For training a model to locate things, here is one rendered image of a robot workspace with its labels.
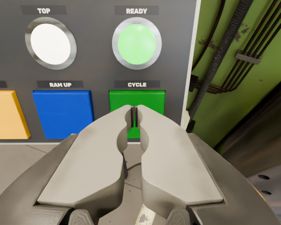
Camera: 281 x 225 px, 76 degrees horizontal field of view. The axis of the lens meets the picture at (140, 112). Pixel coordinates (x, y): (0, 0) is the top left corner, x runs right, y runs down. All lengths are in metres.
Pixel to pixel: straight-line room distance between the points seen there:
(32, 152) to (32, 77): 1.25
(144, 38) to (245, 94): 0.44
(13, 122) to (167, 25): 0.24
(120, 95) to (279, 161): 0.37
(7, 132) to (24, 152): 1.20
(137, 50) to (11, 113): 0.19
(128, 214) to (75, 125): 1.00
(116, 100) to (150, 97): 0.04
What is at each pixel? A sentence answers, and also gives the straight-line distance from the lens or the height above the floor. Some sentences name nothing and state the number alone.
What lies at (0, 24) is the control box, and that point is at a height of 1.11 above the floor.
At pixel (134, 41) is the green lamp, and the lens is 0.22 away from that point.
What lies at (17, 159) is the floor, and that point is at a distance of 1.53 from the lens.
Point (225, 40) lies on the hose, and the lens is 0.47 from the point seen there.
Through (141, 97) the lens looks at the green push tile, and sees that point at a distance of 0.24.
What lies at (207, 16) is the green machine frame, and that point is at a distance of 0.47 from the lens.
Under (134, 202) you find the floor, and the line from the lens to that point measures 1.23.
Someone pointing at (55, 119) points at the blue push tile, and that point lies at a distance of 0.28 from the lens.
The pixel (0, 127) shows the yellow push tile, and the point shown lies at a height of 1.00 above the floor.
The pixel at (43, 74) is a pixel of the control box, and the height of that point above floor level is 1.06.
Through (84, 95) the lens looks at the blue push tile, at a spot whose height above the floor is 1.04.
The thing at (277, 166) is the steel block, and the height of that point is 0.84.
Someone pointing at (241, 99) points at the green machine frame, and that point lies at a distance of 0.62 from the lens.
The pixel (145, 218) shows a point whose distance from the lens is 0.59.
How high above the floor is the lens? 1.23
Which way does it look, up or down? 59 degrees down
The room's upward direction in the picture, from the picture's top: 1 degrees clockwise
